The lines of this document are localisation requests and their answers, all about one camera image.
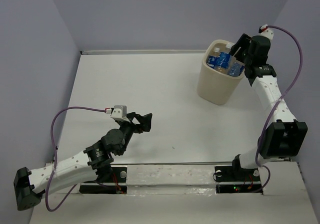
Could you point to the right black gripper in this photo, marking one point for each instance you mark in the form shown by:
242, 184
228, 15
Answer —
244, 43

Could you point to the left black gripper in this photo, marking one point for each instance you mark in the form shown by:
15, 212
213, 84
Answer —
145, 122

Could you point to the blue label bottle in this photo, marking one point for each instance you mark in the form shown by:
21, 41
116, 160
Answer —
236, 69
213, 58
224, 59

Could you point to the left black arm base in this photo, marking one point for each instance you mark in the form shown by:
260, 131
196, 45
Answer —
114, 184

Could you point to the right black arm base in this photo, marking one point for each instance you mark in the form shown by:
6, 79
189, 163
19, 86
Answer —
229, 181

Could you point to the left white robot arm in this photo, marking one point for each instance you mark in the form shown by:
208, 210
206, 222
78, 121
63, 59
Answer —
91, 164

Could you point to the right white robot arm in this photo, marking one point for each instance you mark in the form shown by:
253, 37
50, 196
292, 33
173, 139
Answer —
283, 134

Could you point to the beige plastic bin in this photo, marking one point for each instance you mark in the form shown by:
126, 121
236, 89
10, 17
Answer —
212, 85

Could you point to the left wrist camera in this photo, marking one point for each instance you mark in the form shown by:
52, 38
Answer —
119, 113

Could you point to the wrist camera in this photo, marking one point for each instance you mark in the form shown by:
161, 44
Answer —
119, 113
265, 31

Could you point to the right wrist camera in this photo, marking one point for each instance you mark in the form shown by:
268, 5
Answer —
265, 31

